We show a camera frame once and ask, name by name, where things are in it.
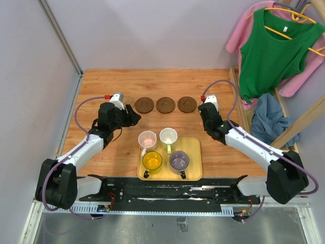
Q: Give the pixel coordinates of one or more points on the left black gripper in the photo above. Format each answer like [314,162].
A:
[132,118]

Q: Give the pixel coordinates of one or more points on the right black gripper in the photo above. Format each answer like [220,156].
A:
[203,124]

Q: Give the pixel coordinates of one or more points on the brown coaster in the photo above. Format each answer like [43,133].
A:
[165,105]
[187,104]
[144,105]

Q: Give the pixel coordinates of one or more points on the woven rattan coaster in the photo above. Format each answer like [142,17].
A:
[129,100]

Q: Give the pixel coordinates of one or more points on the brown coaster bottom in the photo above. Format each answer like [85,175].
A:
[165,105]

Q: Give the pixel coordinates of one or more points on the brown coaster top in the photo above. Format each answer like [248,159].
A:
[187,104]

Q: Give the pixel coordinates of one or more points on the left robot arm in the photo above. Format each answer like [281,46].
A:
[58,185]

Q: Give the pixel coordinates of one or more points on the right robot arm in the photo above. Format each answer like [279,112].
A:
[286,176]

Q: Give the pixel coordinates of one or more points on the pink translucent cup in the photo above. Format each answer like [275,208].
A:
[147,141]

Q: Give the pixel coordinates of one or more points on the blue crumpled cloth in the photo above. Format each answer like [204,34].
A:
[268,121]

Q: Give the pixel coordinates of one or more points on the green tank top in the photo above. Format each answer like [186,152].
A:
[268,58]

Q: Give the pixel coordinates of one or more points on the pink t-shirt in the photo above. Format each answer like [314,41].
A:
[285,91]

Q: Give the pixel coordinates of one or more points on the yellow clothes hanger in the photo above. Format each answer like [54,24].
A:
[295,17]

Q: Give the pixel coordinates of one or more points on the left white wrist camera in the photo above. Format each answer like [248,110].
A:
[117,100]

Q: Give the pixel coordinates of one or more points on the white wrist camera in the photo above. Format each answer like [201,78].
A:
[212,99]
[117,100]

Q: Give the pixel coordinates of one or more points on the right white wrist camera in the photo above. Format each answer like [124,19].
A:
[212,99]

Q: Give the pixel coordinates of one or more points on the white cup green handle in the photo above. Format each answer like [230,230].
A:
[168,138]

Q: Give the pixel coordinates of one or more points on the yellow cup black handle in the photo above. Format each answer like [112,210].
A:
[152,162]

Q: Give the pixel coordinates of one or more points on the purple cup black handle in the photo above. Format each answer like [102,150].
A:
[179,162]

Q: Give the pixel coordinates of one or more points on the wooden clothes rack frame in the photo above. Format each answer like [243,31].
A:
[244,115]

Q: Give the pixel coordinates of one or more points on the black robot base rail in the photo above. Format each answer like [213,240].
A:
[207,196]

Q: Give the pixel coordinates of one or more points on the aluminium corner post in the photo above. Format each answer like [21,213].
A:
[60,35]

